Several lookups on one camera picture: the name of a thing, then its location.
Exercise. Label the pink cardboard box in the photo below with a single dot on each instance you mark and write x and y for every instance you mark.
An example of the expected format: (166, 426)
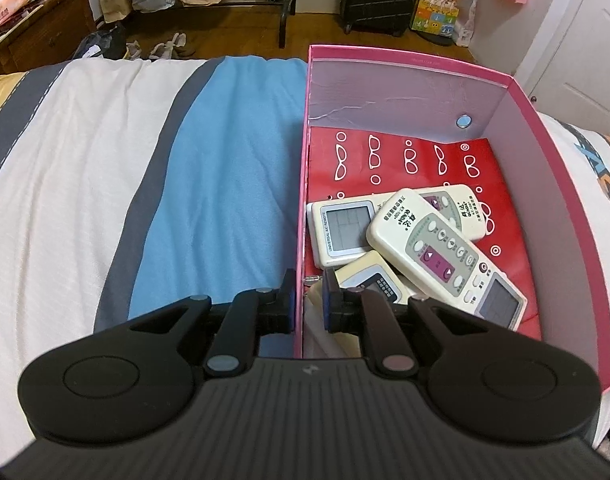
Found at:
(560, 210)

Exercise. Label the white remote control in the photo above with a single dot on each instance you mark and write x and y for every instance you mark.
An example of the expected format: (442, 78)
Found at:
(370, 272)

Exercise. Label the colourful gift bag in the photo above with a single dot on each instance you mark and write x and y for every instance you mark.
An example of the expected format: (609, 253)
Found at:
(435, 17)

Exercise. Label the white air conditioner remote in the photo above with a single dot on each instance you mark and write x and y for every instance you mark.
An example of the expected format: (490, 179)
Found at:
(345, 225)

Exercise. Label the cream air conditioner remote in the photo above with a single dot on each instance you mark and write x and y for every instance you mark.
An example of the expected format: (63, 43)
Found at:
(435, 250)

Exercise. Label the white door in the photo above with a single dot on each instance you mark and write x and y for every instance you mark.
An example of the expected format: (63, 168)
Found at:
(585, 60)

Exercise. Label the wooden nightstand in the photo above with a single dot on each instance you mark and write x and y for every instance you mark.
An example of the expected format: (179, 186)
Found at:
(50, 35)

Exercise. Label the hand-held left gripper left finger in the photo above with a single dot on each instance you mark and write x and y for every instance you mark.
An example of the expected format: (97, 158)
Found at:
(288, 307)

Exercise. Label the black bag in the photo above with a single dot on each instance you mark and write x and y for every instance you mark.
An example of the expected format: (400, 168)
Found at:
(102, 42)

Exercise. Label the striped bed sheet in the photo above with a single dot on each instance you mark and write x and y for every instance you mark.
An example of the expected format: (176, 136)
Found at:
(85, 160)

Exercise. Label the red printed paper bag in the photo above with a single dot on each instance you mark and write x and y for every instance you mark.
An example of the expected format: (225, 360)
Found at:
(520, 290)

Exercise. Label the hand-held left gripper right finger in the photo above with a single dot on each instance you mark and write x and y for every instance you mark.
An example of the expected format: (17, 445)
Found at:
(327, 310)

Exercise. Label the black metal clothes rack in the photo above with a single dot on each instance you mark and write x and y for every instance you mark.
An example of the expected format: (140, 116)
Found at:
(285, 15)

